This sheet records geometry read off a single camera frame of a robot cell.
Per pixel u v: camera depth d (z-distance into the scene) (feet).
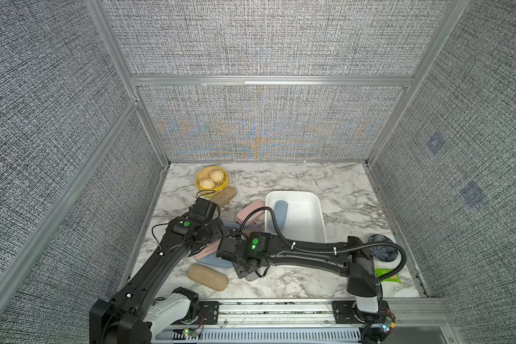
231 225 2.94
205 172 3.63
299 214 3.26
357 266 1.41
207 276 2.59
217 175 3.49
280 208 3.19
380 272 2.69
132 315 1.27
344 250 1.47
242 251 1.73
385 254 2.79
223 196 3.32
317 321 2.39
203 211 1.99
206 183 3.39
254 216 2.25
